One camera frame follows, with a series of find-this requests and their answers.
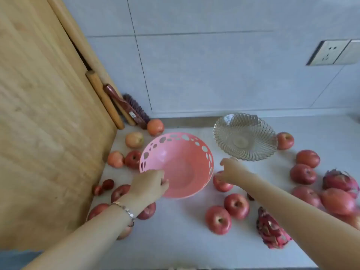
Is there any person's left hand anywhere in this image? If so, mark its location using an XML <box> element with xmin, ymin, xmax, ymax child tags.
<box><xmin>117</xmin><ymin>169</ymin><xmax>170</xmax><ymax>218</ymax></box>

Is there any person's right hand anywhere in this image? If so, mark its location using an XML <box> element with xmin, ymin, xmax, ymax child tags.
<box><xmin>213</xmin><ymin>157</ymin><xmax>255</xmax><ymax>189</ymax></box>

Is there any clear glass fruit bowl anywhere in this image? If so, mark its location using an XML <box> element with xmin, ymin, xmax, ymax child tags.
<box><xmin>213</xmin><ymin>112</ymin><xmax>278</xmax><ymax>162</ymax></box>

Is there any pink perforated plastic bowl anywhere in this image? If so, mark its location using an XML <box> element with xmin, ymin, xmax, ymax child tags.
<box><xmin>139</xmin><ymin>132</ymin><xmax>214</xmax><ymax>199</ymax></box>

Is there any yellow green apple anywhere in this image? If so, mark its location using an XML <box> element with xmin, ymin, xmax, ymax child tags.
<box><xmin>124</xmin><ymin>132</ymin><xmax>145</xmax><ymax>149</ymax></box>

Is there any pink dragon fruit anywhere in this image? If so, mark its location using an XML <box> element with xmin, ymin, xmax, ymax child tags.
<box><xmin>322</xmin><ymin>169</ymin><xmax>360</xmax><ymax>200</ymax></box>
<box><xmin>256</xmin><ymin>206</ymin><xmax>293</xmax><ymax>250</ymax></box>

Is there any person's left forearm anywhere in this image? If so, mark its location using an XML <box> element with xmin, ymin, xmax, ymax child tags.
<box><xmin>22</xmin><ymin>204</ymin><xmax>133</xmax><ymax>270</ymax></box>

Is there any person's right forearm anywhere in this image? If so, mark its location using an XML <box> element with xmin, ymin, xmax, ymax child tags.
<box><xmin>241</xmin><ymin>172</ymin><xmax>360</xmax><ymax>270</ymax></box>

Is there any grey metal bar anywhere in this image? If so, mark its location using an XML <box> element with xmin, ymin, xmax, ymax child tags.
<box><xmin>157</xmin><ymin>117</ymin><xmax>225</xmax><ymax>129</ymax></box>

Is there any short wooden rolling pin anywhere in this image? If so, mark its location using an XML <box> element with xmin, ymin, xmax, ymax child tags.
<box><xmin>85</xmin><ymin>70</ymin><xmax>125</xmax><ymax>130</ymax></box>

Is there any large wooden cutting board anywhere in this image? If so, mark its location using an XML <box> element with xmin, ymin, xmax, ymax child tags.
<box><xmin>0</xmin><ymin>0</ymin><xmax>118</xmax><ymax>251</ymax></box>

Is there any silver bracelet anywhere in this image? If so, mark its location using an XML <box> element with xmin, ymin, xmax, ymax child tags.
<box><xmin>110</xmin><ymin>201</ymin><xmax>135</xmax><ymax>228</ymax></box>

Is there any red handled cleaning brush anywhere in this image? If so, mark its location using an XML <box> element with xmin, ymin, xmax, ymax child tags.
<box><xmin>103</xmin><ymin>84</ymin><xmax>151</xmax><ymax>130</ymax></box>

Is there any white wall socket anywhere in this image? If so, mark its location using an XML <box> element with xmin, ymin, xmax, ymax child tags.
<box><xmin>306</xmin><ymin>39</ymin><xmax>351</xmax><ymax>66</ymax></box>

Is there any white wall switch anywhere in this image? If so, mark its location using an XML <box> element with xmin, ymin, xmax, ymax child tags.
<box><xmin>334</xmin><ymin>39</ymin><xmax>360</xmax><ymax>66</ymax></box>

